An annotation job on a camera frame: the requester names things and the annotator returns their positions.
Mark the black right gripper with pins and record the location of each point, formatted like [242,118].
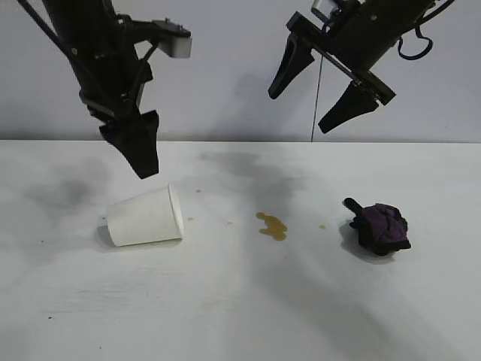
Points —
[368,34]

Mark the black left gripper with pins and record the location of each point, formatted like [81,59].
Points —
[109,79]

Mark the white paper cup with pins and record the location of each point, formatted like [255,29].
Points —
[143,218]

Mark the purple and black cloth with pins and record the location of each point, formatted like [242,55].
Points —
[379,229]

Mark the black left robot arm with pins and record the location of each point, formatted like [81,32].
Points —
[75,15]

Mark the brown liquid puddle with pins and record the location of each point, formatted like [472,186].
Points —
[274,227]

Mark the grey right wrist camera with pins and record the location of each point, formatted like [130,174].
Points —
[324,7]

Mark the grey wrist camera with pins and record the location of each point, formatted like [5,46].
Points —
[176,47]
[324,7]

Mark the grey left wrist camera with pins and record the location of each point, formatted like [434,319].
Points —
[176,47]

